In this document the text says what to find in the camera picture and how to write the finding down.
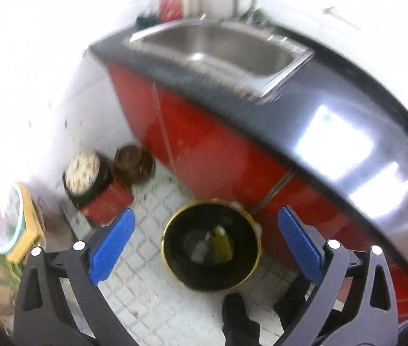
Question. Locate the grey perforated metal box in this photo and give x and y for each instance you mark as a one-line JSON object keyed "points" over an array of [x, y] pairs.
{"points": [[70, 212]]}

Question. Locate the dark green cloth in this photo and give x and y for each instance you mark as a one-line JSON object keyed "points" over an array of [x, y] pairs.
{"points": [[148, 20], [261, 15]]}

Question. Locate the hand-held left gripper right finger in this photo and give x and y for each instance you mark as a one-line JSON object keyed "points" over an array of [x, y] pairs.
{"points": [[299, 245]]}

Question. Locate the stainless steel sink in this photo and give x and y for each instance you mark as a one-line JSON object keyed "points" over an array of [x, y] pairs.
{"points": [[222, 48]]}

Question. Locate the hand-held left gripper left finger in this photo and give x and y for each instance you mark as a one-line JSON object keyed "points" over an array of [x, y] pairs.
{"points": [[112, 248]]}

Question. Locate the person's right leg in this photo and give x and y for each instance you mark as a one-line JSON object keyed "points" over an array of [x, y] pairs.
{"points": [[292, 304]]}

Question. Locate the black cooking pot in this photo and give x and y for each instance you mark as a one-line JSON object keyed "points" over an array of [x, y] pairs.
{"points": [[101, 183]]}

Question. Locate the yellow packet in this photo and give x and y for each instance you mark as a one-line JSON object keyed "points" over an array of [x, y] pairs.
{"points": [[222, 247]]}

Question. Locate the red tin box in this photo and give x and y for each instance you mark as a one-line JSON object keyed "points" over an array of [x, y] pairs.
{"points": [[108, 203]]}

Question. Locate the yellow cardboard box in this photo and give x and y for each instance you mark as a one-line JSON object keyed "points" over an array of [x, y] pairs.
{"points": [[31, 230]]}

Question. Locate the red kitchen cabinet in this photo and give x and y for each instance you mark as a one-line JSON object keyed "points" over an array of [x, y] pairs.
{"points": [[207, 151]]}

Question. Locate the brown clay jar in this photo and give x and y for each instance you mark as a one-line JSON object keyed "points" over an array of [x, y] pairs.
{"points": [[132, 164]]}

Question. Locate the black gold-rimmed trash bin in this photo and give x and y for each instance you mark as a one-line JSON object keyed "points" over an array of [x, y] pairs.
{"points": [[178, 256]]}

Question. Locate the floral pot lid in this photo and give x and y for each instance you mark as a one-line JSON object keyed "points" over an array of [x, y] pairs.
{"points": [[81, 171]]}

